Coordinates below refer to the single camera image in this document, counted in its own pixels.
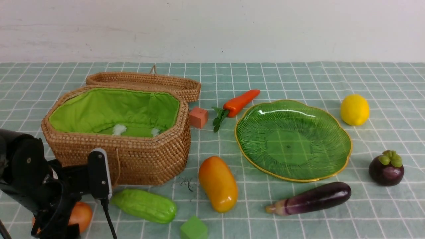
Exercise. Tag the purple toy eggplant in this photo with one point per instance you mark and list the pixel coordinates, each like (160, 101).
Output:
(320, 198)

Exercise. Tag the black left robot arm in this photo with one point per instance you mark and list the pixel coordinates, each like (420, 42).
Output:
(15, 147)

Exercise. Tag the orange toy carrot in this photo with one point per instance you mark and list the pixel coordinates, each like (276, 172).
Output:
(232, 107)

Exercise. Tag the green toy bitter gourd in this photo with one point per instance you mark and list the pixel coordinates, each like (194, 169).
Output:
(145, 205)

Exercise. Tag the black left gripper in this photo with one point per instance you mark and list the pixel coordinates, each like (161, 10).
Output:
(51, 193)

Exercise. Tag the yellow toy lemon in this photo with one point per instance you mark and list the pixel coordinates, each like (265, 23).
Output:
(354, 110)

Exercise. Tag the woven wicker basket lid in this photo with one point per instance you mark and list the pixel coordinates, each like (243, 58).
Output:
(186, 88)

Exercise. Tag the orange foam cube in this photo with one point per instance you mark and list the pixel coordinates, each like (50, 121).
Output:
(198, 117)

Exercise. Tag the purple toy mangosteen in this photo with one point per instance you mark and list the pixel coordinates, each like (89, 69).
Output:
(387, 169)

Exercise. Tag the green foam cube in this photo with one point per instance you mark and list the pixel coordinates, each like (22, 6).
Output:
(193, 228)

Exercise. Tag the woven wicker basket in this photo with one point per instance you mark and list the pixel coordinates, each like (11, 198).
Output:
(146, 134)

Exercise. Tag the green glass leaf plate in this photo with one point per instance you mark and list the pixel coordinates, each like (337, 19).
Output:
(292, 141)

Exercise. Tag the orange yellow toy mango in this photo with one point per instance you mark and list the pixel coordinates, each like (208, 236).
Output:
(219, 184)

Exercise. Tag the brown toy potato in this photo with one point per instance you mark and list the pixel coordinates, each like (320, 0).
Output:
(82, 215)

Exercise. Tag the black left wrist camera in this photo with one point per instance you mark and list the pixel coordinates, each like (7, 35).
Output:
(99, 175)

